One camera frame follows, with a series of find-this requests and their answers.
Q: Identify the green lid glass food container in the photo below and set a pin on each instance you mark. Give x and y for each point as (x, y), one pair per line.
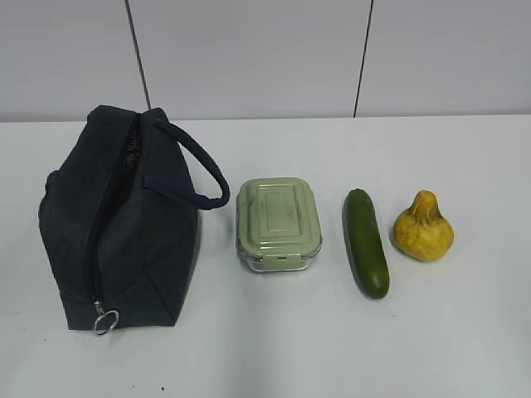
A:
(277, 225)

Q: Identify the green cucumber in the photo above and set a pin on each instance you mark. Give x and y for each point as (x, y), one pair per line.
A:
(366, 255)

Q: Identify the dark blue fabric lunch bag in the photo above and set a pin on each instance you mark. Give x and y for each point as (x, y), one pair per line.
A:
(119, 219)

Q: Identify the yellow squash gourd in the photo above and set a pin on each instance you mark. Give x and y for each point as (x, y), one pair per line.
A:
(421, 231)

